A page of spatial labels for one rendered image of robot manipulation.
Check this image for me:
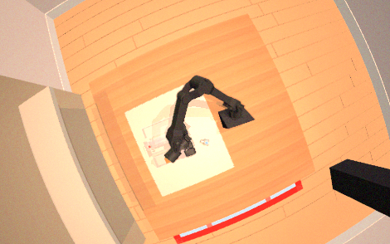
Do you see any pale pink cylinder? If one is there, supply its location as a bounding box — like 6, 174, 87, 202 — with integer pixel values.
179, 150, 186, 159

